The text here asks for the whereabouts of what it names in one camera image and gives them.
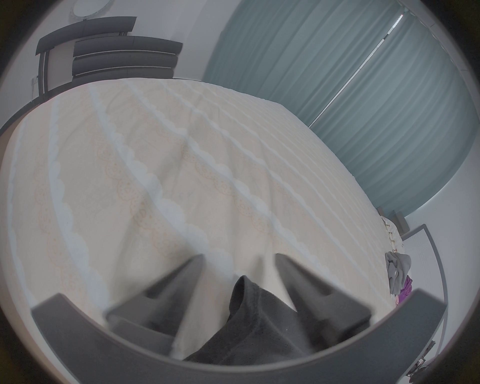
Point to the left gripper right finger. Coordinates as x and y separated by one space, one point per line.
326 315

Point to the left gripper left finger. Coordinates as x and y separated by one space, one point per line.
161 303

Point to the black T-shirt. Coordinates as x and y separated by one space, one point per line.
255 330

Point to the bed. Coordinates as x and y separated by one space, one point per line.
168 180

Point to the purple satin garment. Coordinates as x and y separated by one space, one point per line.
405 292

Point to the grey garment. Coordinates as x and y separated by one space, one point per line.
397 270

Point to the white printed pillow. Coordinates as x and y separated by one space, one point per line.
392 234

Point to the grey bedside table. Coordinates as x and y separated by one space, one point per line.
399 221

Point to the blue-green curtain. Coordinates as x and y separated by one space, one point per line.
285 48
405 123

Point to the black chest of drawers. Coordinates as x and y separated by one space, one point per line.
123 56

